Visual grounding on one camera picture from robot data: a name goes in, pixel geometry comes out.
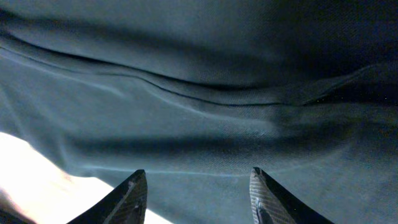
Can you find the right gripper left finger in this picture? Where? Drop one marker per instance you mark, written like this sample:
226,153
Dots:
126,204

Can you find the black t-shirt with logo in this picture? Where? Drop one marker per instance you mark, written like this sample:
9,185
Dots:
197,93

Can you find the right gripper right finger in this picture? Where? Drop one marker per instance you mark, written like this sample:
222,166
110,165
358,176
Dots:
271,203

